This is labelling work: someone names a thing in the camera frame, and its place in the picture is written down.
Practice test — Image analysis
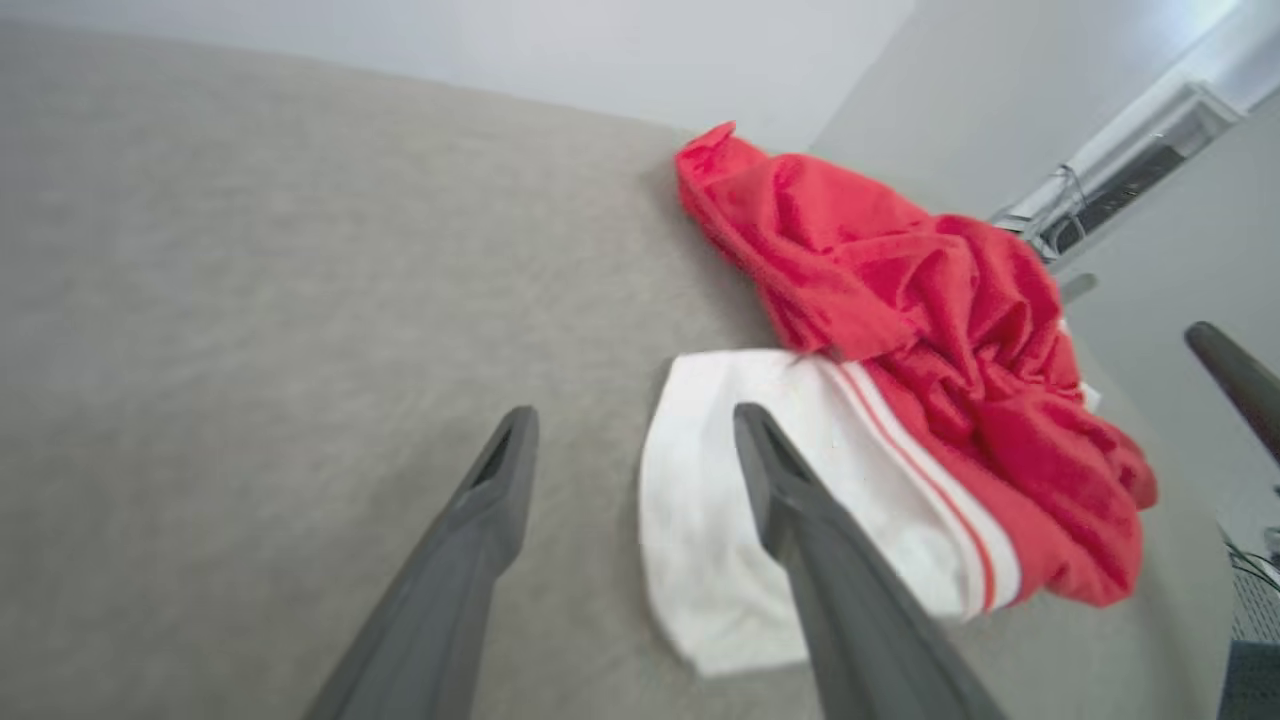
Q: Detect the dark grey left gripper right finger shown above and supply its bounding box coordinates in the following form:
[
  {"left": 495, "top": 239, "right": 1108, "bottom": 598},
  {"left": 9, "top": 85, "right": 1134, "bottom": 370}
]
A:
[{"left": 733, "top": 403, "right": 1006, "bottom": 720}]

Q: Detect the red and white garment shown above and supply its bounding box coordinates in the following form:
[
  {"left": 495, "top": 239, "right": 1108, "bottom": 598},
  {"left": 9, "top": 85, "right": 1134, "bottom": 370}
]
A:
[{"left": 638, "top": 121, "right": 1159, "bottom": 679}]

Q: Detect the thin black cable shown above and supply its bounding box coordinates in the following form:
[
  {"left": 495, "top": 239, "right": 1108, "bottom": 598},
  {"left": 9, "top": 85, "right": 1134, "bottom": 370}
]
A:
[{"left": 1222, "top": 528, "right": 1280, "bottom": 593}]

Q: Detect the grey metal bracket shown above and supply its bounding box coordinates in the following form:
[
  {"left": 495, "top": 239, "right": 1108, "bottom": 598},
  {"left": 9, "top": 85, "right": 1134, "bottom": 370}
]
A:
[{"left": 990, "top": 0, "right": 1280, "bottom": 271}]

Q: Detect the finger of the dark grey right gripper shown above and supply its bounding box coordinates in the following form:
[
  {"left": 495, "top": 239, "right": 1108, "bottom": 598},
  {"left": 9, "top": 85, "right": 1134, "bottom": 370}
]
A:
[{"left": 1185, "top": 321, "right": 1280, "bottom": 463}]

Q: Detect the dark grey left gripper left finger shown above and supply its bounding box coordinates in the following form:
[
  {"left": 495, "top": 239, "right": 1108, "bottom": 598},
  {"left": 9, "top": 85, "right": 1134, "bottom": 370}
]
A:
[{"left": 305, "top": 405, "right": 540, "bottom": 720}]

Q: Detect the grey fabric sofa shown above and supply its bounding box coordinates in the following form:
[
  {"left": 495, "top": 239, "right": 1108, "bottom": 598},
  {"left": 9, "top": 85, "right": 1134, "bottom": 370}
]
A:
[{"left": 0, "top": 20, "right": 1236, "bottom": 720}]

